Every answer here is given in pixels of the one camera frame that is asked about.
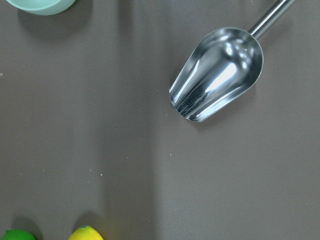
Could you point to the mint green bowl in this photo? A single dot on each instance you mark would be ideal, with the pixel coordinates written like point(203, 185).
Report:
point(42, 7)

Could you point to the yellow lemon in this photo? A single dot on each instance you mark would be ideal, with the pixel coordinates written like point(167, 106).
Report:
point(85, 232)

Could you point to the metal ice scoop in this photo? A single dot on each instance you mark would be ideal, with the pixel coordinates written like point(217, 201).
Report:
point(224, 65)

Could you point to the green lime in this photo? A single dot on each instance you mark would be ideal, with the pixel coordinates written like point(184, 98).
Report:
point(17, 234)

